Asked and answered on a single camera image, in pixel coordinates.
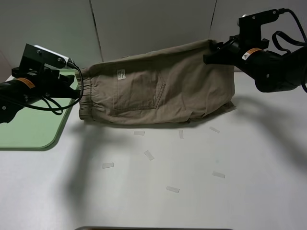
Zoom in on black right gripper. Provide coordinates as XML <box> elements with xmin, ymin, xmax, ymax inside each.
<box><xmin>203</xmin><ymin>35</ymin><xmax>269</xmax><ymax>69</ymax></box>

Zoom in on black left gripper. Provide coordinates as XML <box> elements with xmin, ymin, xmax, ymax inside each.
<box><xmin>11</xmin><ymin>68</ymin><xmax>80</xmax><ymax>101</ymax></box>

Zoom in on khaki shorts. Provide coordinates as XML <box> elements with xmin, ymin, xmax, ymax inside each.
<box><xmin>75</xmin><ymin>40</ymin><xmax>235</xmax><ymax>125</ymax></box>

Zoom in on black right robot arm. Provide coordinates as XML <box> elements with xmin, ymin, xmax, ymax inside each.
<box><xmin>203</xmin><ymin>35</ymin><xmax>307</xmax><ymax>93</ymax></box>

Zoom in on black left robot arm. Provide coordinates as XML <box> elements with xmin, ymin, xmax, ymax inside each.
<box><xmin>0</xmin><ymin>68</ymin><xmax>83</xmax><ymax>123</ymax></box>

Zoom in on green plastic tray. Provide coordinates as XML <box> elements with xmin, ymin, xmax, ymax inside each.
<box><xmin>0</xmin><ymin>67</ymin><xmax>81</xmax><ymax>151</ymax></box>

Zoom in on clear tape piece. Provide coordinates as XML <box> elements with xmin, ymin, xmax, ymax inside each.
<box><xmin>144</xmin><ymin>150</ymin><xmax>154</xmax><ymax>161</ymax></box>
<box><xmin>209</xmin><ymin>126</ymin><xmax>220</xmax><ymax>133</ymax></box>
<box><xmin>212</xmin><ymin>171</ymin><xmax>225</xmax><ymax>179</ymax></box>
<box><xmin>134</xmin><ymin>131</ymin><xmax>145</xmax><ymax>136</ymax></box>
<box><xmin>166</xmin><ymin>186</ymin><xmax>180</xmax><ymax>193</ymax></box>
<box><xmin>102</xmin><ymin>162</ymin><xmax>114</xmax><ymax>169</ymax></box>
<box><xmin>178</xmin><ymin>130</ymin><xmax>184</xmax><ymax>139</ymax></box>

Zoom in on black left camera cable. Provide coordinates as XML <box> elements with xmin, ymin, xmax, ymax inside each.
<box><xmin>31</xmin><ymin>61</ymin><xmax>84</xmax><ymax>115</ymax></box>

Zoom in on black camera cable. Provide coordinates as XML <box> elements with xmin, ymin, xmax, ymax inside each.
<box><xmin>278</xmin><ymin>8</ymin><xmax>307</xmax><ymax>92</ymax></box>
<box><xmin>31</xmin><ymin>61</ymin><xmax>84</xmax><ymax>115</ymax></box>

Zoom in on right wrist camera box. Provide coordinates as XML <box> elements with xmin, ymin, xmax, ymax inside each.
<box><xmin>238</xmin><ymin>9</ymin><xmax>279</xmax><ymax>42</ymax></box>

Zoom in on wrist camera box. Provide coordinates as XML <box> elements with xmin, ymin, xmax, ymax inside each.
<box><xmin>19</xmin><ymin>44</ymin><xmax>71</xmax><ymax>72</ymax></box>
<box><xmin>238</xmin><ymin>9</ymin><xmax>279</xmax><ymax>42</ymax></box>

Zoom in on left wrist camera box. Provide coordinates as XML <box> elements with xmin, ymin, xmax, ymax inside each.
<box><xmin>19</xmin><ymin>44</ymin><xmax>71</xmax><ymax>72</ymax></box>

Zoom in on black right camera cable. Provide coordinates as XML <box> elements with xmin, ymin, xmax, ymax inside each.
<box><xmin>278</xmin><ymin>8</ymin><xmax>307</xmax><ymax>92</ymax></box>

